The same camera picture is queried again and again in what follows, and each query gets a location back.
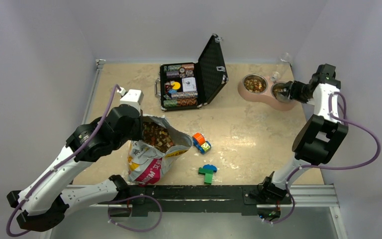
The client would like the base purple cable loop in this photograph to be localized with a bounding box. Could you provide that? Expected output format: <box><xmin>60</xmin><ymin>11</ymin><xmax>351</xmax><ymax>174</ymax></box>
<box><xmin>107</xmin><ymin>191</ymin><xmax>164</xmax><ymax>232</ymax></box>

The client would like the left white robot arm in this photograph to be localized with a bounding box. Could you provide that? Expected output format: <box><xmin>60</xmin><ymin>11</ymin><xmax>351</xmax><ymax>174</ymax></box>
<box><xmin>6</xmin><ymin>103</ymin><xmax>142</xmax><ymax>237</ymax></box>

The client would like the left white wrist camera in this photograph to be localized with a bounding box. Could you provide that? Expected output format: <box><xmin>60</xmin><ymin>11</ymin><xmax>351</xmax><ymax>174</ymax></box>
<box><xmin>120</xmin><ymin>89</ymin><xmax>144</xmax><ymax>110</ymax></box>

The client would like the green toy brick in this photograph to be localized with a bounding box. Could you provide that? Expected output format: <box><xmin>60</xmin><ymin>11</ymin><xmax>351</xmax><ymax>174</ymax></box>
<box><xmin>198</xmin><ymin>167</ymin><xmax>214</xmax><ymax>185</ymax></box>

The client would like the pink double pet bowl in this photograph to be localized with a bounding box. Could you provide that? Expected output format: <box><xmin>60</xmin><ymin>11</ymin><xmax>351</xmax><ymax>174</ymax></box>
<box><xmin>237</xmin><ymin>74</ymin><xmax>297</xmax><ymax>111</ymax></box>

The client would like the black poker chip case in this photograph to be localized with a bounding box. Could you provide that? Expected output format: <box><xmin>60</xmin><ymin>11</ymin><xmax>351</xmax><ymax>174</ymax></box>
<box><xmin>155</xmin><ymin>34</ymin><xmax>229</xmax><ymax>112</ymax></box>

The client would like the aluminium frame rail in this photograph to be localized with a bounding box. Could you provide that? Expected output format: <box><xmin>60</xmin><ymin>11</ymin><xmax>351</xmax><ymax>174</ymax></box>
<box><xmin>290</xmin><ymin>185</ymin><xmax>339</xmax><ymax>207</ymax></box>

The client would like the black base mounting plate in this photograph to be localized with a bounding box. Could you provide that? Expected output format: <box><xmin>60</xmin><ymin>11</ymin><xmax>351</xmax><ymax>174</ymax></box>
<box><xmin>113</xmin><ymin>185</ymin><xmax>291</xmax><ymax>217</ymax></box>

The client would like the blue toy brick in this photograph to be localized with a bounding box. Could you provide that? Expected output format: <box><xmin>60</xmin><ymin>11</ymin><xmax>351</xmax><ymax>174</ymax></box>
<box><xmin>203</xmin><ymin>164</ymin><xmax>217</xmax><ymax>172</ymax></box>

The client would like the metal food scoop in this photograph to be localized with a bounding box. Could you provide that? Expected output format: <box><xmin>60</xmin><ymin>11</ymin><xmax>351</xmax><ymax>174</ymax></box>
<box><xmin>275</xmin><ymin>85</ymin><xmax>291</xmax><ymax>103</ymax></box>

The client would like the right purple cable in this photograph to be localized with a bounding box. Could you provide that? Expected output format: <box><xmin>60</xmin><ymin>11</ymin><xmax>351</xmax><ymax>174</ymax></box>
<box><xmin>285</xmin><ymin>92</ymin><xmax>382</xmax><ymax>199</ymax></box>

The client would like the clear water bottle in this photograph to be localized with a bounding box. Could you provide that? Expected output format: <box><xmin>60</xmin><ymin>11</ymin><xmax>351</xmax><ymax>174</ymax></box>
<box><xmin>270</xmin><ymin>52</ymin><xmax>292</xmax><ymax>83</ymax></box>

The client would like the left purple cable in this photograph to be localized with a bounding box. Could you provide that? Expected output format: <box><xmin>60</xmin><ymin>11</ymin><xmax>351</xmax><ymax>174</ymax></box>
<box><xmin>6</xmin><ymin>84</ymin><xmax>126</xmax><ymax>238</ymax></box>

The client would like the colourful pet food bag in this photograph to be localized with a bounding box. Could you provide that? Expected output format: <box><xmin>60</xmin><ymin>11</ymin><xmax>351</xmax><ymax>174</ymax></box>
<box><xmin>127</xmin><ymin>115</ymin><xmax>192</xmax><ymax>185</ymax></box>

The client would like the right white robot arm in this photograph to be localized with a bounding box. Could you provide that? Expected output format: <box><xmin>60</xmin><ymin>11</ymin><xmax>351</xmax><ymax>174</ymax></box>
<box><xmin>258</xmin><ymin>64</ymin><xmax>349</xmax><ymax>203</ymax></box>

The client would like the orange blue toy car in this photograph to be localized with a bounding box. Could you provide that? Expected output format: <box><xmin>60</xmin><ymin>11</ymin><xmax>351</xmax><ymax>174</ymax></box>
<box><xmin>192</xmin><ymin>132</ymin><xmax>212</xmax><ymax>154</ymax></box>

